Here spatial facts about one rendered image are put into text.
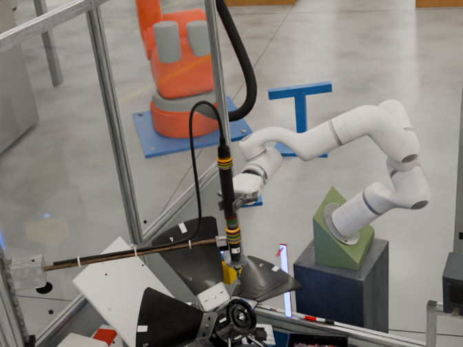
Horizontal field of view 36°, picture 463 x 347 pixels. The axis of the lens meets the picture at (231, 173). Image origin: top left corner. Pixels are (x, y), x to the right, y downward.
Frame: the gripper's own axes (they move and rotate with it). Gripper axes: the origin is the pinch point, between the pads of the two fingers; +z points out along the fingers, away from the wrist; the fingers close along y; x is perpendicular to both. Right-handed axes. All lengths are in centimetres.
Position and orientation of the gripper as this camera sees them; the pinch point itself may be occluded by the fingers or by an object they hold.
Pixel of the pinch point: (229, 204)
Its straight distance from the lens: 214.9
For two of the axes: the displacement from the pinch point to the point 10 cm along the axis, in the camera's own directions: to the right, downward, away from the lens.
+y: -8.9, -1.3, 4.3
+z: -4.4, 4.6, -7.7
